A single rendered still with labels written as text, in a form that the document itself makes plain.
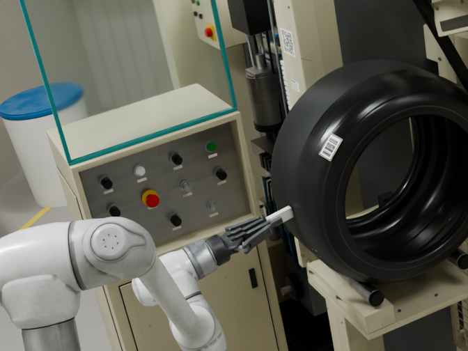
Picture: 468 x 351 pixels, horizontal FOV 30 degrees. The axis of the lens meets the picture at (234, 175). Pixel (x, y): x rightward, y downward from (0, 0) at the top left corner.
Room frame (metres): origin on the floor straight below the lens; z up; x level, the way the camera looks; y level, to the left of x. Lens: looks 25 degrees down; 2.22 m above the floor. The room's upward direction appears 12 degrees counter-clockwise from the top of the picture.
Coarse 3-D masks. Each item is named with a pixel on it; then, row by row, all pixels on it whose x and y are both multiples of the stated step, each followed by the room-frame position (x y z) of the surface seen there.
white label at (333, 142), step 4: (328, 136) 1.95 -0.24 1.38; (332, 136) 1.94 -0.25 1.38; (336, 136) 1.93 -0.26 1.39; (328, 140) 1.94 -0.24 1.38; (332, 140) 1.93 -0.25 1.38; (336, 140) 1.92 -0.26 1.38; (340, 140) 1.92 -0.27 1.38; (324, 144) 1.94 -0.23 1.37; (328, 144) 1.93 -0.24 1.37; (332, 144) 1.93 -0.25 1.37; (336, 144) 1.92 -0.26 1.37; (324, 148) 1.93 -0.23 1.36; (328, 148) 1.93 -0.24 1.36; (332, 148) 1.92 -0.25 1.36; (336, 148) 1.91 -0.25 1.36; (320, 152) 1.94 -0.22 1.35; (324, 152) 1.93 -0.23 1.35; (328, 152) 1.92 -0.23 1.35; (332, 152) 1.91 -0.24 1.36; (324, 156) 1.92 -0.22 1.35; (328, 156) 1.91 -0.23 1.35; (332, 156) 1.91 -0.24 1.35
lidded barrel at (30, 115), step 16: (16, 96) 5.30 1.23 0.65; (32, 96) 5.23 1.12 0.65; (0, 112) 5.08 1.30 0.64; (16, 112) 4.98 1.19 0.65; (32, 112) 4.91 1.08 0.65; (48, 112) 4.91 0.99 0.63; (16, 128) 4.96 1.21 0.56; (32, 128) 4.92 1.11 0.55; (48, 128) 4.92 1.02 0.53; (16, 144) 5.01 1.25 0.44; (32, 144) 4.93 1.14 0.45; (48, 144) 4.92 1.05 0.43; (32, 160) 4.96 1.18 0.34; (48, 160) 4.93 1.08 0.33; (32, 176) 4.99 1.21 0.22; (48, 176) 4.94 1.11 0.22; (32, 192) 5.08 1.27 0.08; (48, 192) 4.96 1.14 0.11
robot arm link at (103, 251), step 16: (80, 224) 1.44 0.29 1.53; (96, 224) 1.41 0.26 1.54; (112, 224) 1.39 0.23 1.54; (128, 224) 1.41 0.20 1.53; (80, 240) 1.41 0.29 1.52; (96, 240) 1.37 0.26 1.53; (112, 240) 1.37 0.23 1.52; (128, 240) 1.38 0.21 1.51; (144, 240) 1.43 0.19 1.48; (80, 256) 1.39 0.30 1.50; (96, 256) 1.36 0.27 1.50; (112, 256) 1.36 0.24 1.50; (128, 256) 1.37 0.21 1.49; (144, 256) 1.41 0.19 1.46; (80, 272) 1.38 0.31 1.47; (96, 272) 1.38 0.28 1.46; (112, 272) 1.37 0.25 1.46; (128, 272) 1.39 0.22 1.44; (144, 272) 1.46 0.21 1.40
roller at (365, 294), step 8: (336, 272) 2.11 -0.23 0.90; (344, 280) 2.07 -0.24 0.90; (352, 280) 2.03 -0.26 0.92; (352, 288) 2.03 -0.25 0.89; (360, 288) 1.98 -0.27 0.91; (368, 288) 1.96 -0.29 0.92; (376, 288) 1.96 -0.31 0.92; (368, 296) 1.94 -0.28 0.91; (376, 296) 1.93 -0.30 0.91; (376, 304) 1.93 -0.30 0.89
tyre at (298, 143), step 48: (336, 96) 2.04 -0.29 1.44; (384, 96) 1.98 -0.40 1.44; (432, 96) 2.00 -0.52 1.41; (288, 144) 2.06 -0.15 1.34; (432, 144) 2.30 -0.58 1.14; (288, 192) 2.01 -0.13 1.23; (336, 192) 1.91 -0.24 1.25; (432, 192) 2.26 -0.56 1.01; (336, 240) 1.90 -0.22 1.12; (384, 240) 2.20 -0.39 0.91; (432, 240) 2.11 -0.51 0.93
